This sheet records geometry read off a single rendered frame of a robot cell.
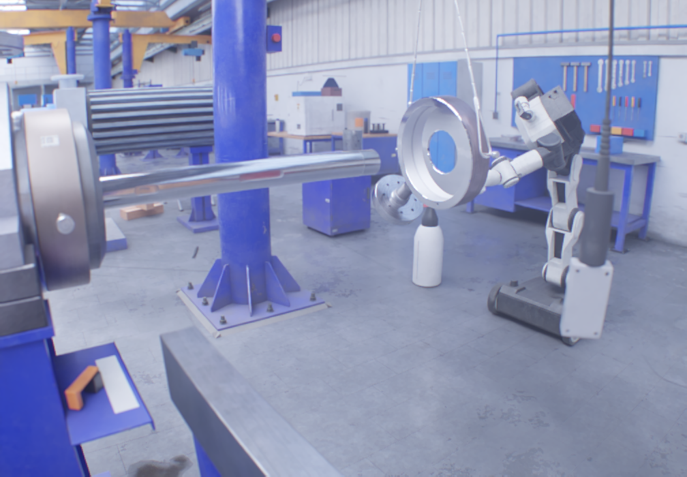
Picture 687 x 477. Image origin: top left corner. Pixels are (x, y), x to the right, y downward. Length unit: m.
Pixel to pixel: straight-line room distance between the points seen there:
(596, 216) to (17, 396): 0.91
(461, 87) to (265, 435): 5.68
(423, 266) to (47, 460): 2.80
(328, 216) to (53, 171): 3.68
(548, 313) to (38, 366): 2.45
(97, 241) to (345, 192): 3.62
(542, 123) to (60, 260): 2.10
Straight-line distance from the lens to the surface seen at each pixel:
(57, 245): 0.90
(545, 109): 2.46
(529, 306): 2.81
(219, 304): 2.98
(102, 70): 8.12
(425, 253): 3.27
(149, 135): 4.66
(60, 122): 0.96
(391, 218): 1.74
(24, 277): 0.72
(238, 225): 2.85
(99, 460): 2.01
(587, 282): 0.79
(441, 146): 6.18
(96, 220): 0.92
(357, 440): 1.94
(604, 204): 0.75
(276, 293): 2.98
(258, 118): 2.79
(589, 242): 0.76
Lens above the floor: 1.26
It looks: 14 degrees down
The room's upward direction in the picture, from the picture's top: straight up
